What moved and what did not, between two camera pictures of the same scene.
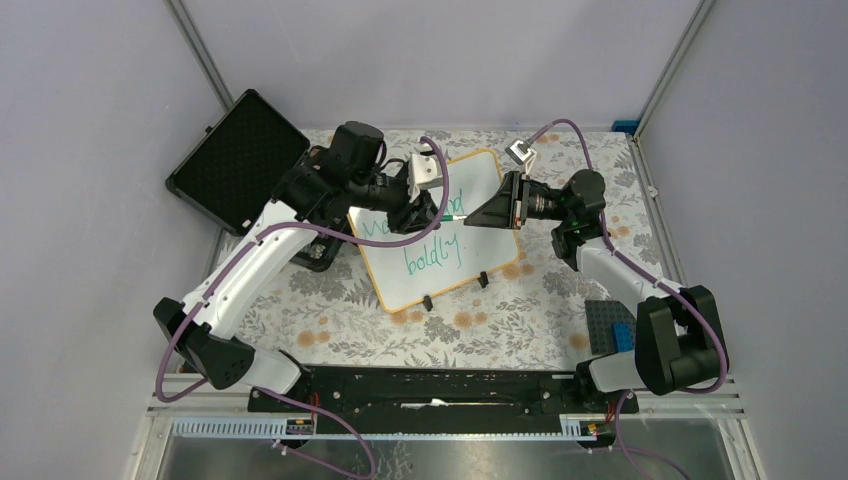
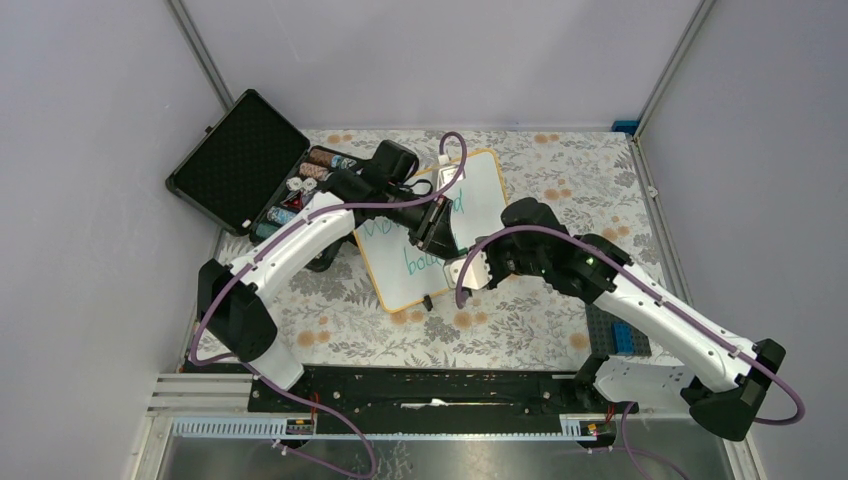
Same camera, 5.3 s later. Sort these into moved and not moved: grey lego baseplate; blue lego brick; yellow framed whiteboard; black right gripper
Moved: black right gripper
Not moved: yellow framed whiteboard; blue lego brick; grey lego baseplate
